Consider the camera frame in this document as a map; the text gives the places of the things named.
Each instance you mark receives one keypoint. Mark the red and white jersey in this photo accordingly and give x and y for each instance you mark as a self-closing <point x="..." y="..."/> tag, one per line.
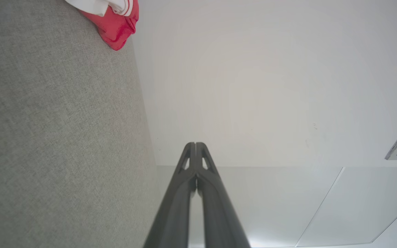
<point x="117" y="26"/>

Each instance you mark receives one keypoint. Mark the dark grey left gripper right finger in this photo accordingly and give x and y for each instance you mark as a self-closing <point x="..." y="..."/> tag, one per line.
<point x="221" y="217"/>

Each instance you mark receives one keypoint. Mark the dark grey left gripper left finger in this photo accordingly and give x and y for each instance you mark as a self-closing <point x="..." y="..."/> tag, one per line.
<point x="172" y="213"/>

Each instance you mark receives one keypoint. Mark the grey fabric sofa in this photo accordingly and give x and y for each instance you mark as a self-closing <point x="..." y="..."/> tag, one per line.
<point x="60" y="137"/>

